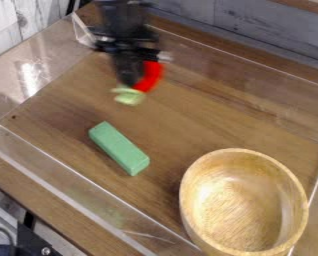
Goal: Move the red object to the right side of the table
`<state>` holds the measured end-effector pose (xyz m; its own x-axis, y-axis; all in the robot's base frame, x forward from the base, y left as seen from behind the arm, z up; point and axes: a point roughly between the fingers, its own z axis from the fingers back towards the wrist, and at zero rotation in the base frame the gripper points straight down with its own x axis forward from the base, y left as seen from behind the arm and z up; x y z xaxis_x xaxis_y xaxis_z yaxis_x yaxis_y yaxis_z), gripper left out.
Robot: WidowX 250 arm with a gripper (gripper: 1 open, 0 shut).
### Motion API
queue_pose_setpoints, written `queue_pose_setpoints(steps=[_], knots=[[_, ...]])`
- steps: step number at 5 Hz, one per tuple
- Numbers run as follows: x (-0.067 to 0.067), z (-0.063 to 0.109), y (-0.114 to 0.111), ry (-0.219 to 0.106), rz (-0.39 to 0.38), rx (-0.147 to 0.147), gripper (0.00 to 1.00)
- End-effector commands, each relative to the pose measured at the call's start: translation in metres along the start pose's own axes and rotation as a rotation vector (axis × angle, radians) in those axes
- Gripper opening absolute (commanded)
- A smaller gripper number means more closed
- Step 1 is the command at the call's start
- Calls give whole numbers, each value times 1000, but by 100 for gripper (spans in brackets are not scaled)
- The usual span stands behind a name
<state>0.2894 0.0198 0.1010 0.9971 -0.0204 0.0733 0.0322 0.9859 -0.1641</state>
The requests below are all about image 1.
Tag black cable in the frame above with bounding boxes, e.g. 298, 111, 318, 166
0, 225, 17, 256

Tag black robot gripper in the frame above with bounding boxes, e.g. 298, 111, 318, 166
88, 0, 172, 87

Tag green rectangular block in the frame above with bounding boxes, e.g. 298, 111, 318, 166
88, 122, 149, 176

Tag clear acrylic front barrier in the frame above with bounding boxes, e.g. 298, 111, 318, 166
0, 126, 201, 256

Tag black clamp with screw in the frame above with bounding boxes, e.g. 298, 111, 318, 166
16, 223, 62, 256

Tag wooden bowl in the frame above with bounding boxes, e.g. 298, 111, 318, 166
179, 148, 308, 256

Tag clear acrylic corner bracket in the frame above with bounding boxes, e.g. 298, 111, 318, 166
70, 13, 96, 49

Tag red plush strawberry toy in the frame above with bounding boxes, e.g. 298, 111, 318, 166
111, 61, 163, 106

